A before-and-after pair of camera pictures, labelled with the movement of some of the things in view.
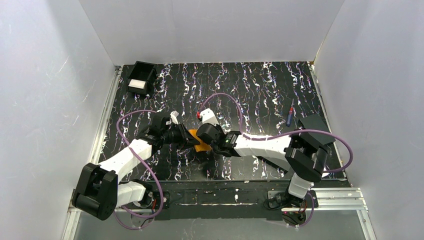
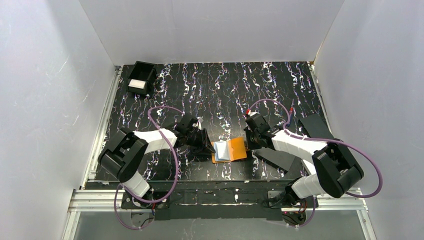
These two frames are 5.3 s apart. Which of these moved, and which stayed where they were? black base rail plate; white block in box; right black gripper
Moved: right black gripper
Stayed: white block in box; black base rail plate
